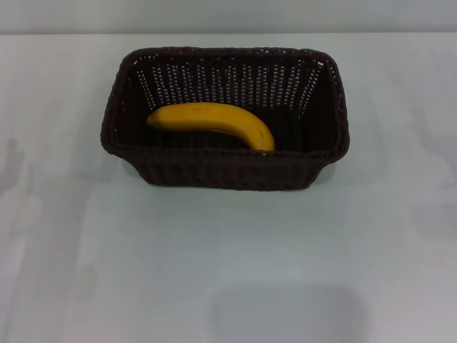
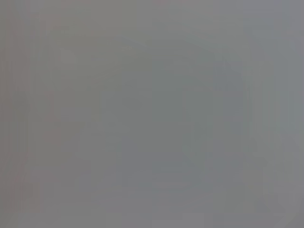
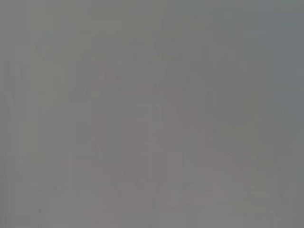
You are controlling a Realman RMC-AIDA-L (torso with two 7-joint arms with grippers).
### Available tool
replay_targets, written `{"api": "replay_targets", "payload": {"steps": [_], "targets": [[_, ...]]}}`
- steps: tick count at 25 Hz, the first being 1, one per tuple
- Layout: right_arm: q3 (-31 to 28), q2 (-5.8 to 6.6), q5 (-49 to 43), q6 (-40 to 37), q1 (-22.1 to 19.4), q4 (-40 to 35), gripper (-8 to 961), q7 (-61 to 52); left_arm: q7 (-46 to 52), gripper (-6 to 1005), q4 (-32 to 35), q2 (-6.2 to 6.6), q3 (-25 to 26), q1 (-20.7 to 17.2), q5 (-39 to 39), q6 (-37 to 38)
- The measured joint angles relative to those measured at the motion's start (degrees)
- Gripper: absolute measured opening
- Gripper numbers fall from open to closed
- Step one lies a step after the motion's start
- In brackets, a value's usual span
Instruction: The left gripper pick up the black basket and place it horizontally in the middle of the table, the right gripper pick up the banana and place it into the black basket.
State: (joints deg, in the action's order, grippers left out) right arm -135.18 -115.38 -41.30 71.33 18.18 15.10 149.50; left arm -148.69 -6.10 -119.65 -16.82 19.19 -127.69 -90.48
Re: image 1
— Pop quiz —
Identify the dark brown woven basket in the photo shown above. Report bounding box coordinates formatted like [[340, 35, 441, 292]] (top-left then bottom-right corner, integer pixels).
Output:
[[99, 45, 351, 192]]

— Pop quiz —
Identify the yellow banana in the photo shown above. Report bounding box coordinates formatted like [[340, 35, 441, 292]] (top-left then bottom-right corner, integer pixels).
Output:
[[146, 101, 276, 155]]

